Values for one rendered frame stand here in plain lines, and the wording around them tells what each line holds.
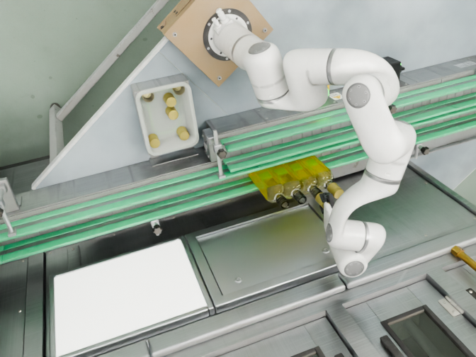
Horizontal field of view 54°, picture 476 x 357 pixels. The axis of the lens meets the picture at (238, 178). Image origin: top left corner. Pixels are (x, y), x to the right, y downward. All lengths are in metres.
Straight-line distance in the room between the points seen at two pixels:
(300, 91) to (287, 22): 0.52
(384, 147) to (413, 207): 0.72
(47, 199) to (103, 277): 0.31
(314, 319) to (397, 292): 0.25
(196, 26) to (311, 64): 0.43
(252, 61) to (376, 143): 0.38
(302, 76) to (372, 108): 0.21
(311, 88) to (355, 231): 0.36
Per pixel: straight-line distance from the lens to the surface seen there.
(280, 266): 1.39
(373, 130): 0.99
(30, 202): 1.58
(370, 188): 1.09
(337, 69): 1.08
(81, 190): 1.55
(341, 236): 1.12
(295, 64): 1.13
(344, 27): 1.74
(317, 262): 1.40
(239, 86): 1.62
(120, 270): 1.48
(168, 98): 1.49
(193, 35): 1.42
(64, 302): 1.45
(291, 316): 1.29
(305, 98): 1.16
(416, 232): 1.59
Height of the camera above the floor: 2.19
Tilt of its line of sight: 54 degrees down
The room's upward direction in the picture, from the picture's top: 145 degrees clockwise
